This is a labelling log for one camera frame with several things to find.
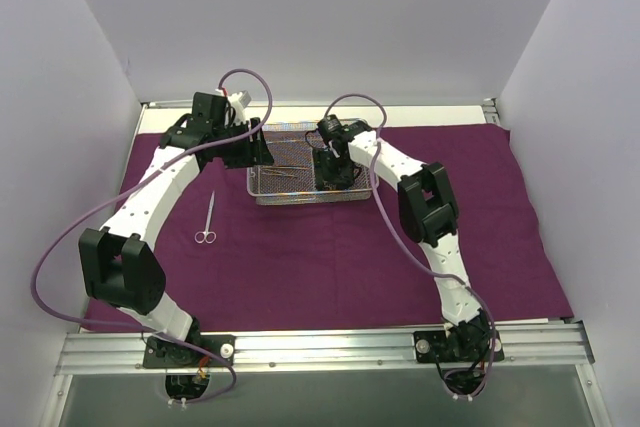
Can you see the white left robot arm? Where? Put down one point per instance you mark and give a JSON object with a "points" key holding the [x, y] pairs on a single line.
{"points": [[118, 262]]}

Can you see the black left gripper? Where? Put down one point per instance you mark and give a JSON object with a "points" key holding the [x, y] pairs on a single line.
{"points": [[254, 142]]}

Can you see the steel surgical scissors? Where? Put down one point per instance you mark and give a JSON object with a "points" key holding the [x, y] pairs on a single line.
{"points": [[206, 235]]}

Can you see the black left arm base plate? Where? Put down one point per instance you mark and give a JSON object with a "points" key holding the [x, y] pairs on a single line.
{"points": [[163, 354]]}

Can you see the purple cloth wrap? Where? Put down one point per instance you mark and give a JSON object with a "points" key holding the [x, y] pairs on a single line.
{"points": [[337, 266]]}

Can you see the aluminium rail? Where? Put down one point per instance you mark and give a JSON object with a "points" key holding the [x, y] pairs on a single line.
{"points": [[520, 344], [490, 111]]}

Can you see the aluminium front rail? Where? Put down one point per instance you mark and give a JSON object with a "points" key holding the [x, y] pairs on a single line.
{"points": [[520, 344]]}

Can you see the aluminium right side rail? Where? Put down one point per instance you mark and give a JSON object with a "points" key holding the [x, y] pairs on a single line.
{"points": [[490, 111]]}

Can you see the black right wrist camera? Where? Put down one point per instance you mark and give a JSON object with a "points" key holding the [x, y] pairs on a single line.
{"points": [[329, 128]]}

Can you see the metal mesh instrument tray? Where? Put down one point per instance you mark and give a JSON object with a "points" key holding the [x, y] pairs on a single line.
{"points": [[291, 143]]}

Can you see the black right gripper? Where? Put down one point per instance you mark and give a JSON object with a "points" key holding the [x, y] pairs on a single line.
{"points": [[329, 167]]}

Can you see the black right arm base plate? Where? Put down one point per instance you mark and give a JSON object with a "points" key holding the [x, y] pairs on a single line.
{"points": [[455, 345]]}

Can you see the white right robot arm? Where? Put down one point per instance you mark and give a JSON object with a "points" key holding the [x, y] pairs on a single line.
{"points": [[428, 214]]}

